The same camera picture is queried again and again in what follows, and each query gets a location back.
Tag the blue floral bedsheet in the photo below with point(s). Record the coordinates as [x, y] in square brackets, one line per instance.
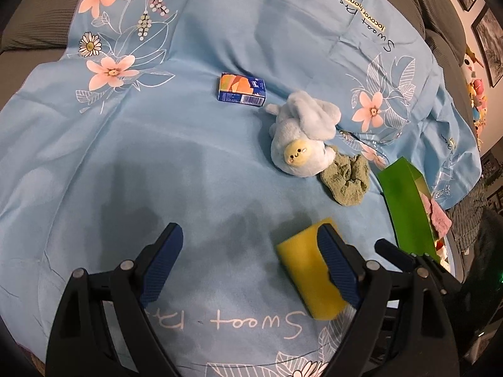
[157, 145]

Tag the blue orange carton box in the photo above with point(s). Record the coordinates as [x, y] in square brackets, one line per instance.
[239, 86]

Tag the green cardboard box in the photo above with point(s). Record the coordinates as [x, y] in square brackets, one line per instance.
[404, 204]

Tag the pink cloth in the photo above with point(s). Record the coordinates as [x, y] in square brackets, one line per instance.
[438, 218]

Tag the yellow sponge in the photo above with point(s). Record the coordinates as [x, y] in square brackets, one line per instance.
[302, 259]

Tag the grey knit blanket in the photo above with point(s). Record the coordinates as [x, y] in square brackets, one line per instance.
[467, 214]

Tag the light blue plush toy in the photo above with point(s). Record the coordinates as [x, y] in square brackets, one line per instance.
[302, 125]

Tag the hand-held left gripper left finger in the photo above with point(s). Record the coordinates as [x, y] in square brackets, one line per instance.
[161, 259]

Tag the pile of colourful plush toys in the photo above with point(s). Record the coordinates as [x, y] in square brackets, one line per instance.
[476, 90]

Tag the green towel cloth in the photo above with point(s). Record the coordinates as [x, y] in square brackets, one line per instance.
[346, 180]

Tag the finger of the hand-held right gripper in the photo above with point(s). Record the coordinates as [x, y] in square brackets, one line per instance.
[393, 253]

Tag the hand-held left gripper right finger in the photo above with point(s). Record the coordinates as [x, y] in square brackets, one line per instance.
[338, 267]

